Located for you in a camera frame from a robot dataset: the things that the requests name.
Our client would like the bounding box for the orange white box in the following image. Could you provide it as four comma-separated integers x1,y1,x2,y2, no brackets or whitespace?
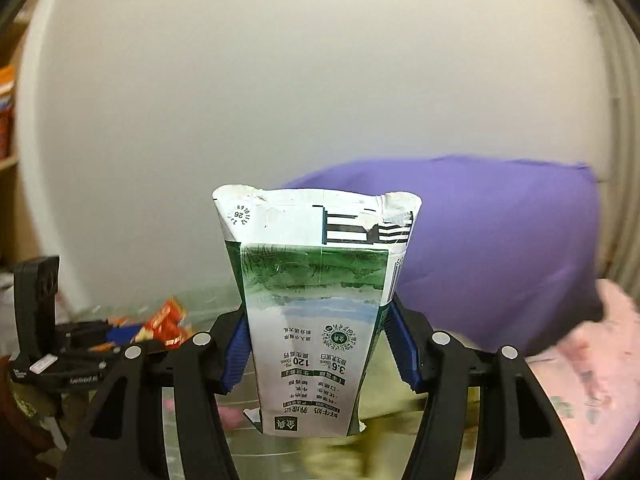
0,65,15,112

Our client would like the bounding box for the pink floral bed sheet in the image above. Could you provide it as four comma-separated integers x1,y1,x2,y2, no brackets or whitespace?
527,280,639,479

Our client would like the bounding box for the pink caterpillar toy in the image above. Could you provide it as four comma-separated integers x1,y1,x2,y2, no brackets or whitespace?
163,396,253,431

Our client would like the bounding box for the red plastic basket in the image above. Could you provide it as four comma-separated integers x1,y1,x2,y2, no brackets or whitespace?
0,107,13,160

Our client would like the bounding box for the red yellow snack wrapper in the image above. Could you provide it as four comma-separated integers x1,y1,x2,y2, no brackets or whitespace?
110,297,194,349

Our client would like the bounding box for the purple pillow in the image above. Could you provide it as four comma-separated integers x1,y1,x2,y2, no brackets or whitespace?
295,156,604,356

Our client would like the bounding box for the green checkered tablecloth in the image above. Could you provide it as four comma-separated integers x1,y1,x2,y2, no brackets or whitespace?
60,284,482,480

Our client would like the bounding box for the green white milk carton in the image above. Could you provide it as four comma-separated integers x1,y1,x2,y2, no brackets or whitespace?
213,184,422,438

